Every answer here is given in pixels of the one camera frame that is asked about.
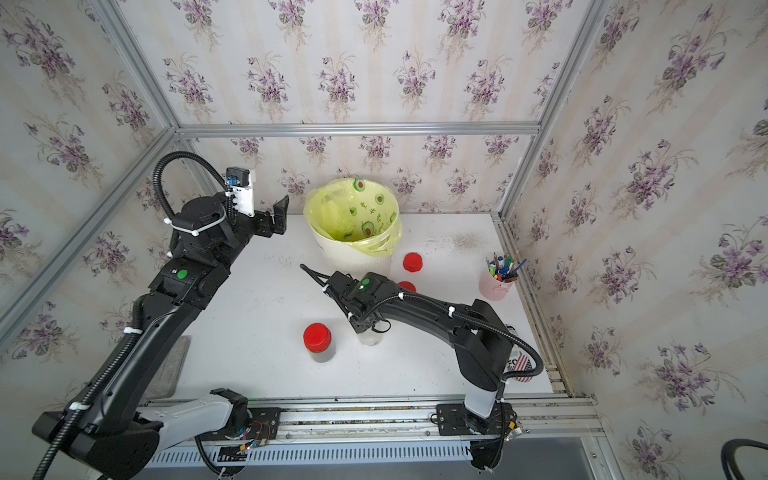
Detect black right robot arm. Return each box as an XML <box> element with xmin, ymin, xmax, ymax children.
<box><xmin>300</xmin><ymin>264</ymin><xmax>545</xmax><ymax>471</ymax></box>

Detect aluminium frame bars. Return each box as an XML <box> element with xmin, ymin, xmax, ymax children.
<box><xmin>1</xmin><ymin>1</ymin><xmax>610</xmax><ymax>347</ymax></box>

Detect pink pen holder cup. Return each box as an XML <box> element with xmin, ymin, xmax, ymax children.
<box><xmin>479</xmin><ymin>271</ymin><xmax>515</xmax><ymax>301</ymax></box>

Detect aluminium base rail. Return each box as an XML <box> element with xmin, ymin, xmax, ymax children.
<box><xmin>89</xmin><ymin>392</ymin><xmax>625</xmax><ymax>480</ymax></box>

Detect glass tea jar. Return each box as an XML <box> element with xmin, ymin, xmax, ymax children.
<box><xmin>356</xmin><ymin>328</ymin><xmax>384</xmax><ymax>346</ymax></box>

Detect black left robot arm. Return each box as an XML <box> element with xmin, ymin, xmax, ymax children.
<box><xmin>32</xmin><ymin>151</ymin><xmax>290</xmax><ymax>479</ymax></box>

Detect pens in cup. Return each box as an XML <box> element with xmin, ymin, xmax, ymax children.
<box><xmin>486</xmin><ymin>255</ymin><xmax>527</xmax><ymax>283</ymax></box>

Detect printed paper scrap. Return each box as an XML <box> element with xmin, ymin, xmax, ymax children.
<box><xmin>504</xmin><ymin>325</ymin><xmax>535</xmax><ymax>383</ymax></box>

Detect black cable loop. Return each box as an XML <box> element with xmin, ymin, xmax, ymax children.
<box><xmin>720</xmin><ymin>438</ymin><xmax>768</xmax><ymax>480</ymax></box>

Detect green avocado print bag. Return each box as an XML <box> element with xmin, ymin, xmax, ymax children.
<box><xmin>303</xmin><ymin>178</ymin><xmax>401</xmax><ymax>246</ymax></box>

